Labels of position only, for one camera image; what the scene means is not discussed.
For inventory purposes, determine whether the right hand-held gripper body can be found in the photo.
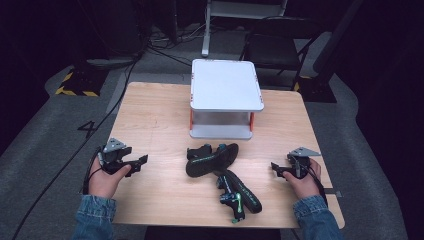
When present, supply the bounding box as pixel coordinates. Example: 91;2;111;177
283;146;322;180

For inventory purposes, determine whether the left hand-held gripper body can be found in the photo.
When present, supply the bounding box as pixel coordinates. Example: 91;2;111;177
99;137;133;176

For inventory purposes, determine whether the black sandal with green trim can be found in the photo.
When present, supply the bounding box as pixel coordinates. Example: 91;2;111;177
185;142;240;178
213;169;263;225

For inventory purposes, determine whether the white two-tier shoe rack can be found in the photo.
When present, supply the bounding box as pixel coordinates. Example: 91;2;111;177
188;58;265;141

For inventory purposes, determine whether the person's right hand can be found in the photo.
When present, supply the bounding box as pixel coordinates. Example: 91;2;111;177
283;158;323;200

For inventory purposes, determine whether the person's left hand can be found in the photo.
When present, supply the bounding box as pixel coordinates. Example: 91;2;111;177
87;156;133;200

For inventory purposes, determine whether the yellow black striped stand base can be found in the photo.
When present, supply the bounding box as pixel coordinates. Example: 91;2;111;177
54;67;108;98

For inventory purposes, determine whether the black stand with base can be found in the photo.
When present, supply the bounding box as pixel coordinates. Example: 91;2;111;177
292;0;364;104

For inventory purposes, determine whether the black folding chair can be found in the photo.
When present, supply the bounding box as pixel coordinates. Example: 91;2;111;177
239;15;322;92

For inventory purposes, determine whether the white metal stand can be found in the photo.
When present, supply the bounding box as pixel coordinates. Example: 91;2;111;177
201;0;290;58

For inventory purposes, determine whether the right hand-held gripper cable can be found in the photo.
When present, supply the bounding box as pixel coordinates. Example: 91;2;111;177
293;155;330;206

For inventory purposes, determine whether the hand-held gripper cable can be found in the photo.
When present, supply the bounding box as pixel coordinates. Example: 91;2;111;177
82;145;105;196
293;155;330;206

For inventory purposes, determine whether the left hand-held gripper cable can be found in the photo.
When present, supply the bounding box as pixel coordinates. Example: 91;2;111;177
82;145;105;196

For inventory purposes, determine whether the black floor cable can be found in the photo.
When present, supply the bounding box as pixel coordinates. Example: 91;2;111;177
11;49;144;240

